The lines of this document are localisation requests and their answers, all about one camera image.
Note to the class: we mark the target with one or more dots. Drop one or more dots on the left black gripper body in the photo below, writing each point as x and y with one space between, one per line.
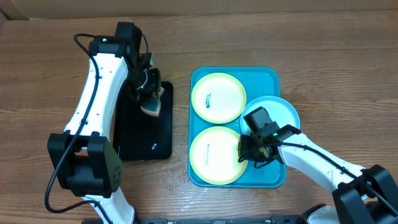
146 83

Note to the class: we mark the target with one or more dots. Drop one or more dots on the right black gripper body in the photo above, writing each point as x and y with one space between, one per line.
251 149

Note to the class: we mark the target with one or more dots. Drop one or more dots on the green bow-shaped sponge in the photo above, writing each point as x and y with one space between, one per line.
152 105

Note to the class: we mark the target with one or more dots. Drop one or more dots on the light blue plate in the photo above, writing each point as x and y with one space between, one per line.
278 109

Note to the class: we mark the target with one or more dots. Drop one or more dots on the yellow-green plate bottom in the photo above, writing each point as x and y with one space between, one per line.
214 156

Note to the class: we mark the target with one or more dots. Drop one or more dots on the yellow-green plate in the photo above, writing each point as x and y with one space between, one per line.
214 156
218 98

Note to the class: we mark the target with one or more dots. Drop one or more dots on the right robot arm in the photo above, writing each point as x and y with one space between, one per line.
360 195

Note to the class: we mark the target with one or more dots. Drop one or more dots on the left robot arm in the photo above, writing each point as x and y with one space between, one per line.
87 169

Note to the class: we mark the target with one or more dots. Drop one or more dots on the black rectangular tray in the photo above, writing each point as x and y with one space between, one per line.
139 136

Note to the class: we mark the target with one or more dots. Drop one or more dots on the yellow-green plate top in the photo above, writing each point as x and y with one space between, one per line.
218 98

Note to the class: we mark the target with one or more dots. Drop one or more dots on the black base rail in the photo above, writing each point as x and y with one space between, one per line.
275 219

